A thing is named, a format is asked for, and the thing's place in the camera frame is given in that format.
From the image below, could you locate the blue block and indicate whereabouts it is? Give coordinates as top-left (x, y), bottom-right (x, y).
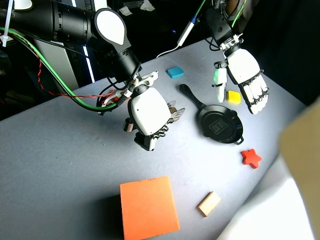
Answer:
top-left (166, 66), bottom-right (185, 80)

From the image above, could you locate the red twisted wire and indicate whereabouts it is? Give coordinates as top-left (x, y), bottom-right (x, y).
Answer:
top-left (36, 52), bottom-right (118, 101)

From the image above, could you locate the yellow block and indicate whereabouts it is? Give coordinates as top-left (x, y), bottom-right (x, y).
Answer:
top-left (226, 90), bottom-right (242, 105)

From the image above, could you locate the thin green cable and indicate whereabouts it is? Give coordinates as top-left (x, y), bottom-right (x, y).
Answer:
top-left (193, 0), bottom-right (207, 17)
top-left (231, 0), bottom-right (249, 28)

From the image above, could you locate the tan blurred board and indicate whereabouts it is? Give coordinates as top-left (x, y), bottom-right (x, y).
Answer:
top-left (278, 97), bottom-right (320, 240)

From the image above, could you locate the black cast iron skillet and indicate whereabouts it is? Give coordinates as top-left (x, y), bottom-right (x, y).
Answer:
top-left (178, 83), bottom-right (245, 146)

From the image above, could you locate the white zip tie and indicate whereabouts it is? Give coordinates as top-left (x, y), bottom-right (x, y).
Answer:
top-left (1, 0), bottom-right (15, 48)

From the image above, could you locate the white column with black strip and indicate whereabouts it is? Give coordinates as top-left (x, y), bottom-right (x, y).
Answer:
top-left (33, 37), bottom-right (96, 92)

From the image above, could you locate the plain wooden block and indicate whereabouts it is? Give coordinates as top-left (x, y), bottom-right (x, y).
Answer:
top-left (196, 191), bottom-right (222, 218)

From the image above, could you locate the white cable with blue plug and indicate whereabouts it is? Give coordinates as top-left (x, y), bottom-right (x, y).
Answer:
top-left (156, 14), bottom-right (201, 59)

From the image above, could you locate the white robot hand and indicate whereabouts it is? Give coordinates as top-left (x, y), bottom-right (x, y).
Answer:
top-left (211, 46), bottom-right (270, 116)
top-left (127, 85), bottom-right (176, 152)

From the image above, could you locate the large orange block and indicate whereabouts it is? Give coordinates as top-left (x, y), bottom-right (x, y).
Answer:
top-left (119, 175), bottom-right (181, 240)

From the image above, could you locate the red star block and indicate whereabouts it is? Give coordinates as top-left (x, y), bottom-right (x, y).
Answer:
top-left (240, 148), bottom-right (263, 169)

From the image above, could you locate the crumpled white paper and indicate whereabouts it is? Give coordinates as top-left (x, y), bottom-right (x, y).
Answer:
top-left (139, 0), bottom-right (156, 12)
top-left (118, 6), bottom-right (133, 17)

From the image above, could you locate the thick green cable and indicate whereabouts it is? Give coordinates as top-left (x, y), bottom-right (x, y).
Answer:
top-left (0, 27), bottom-right (118, 112)

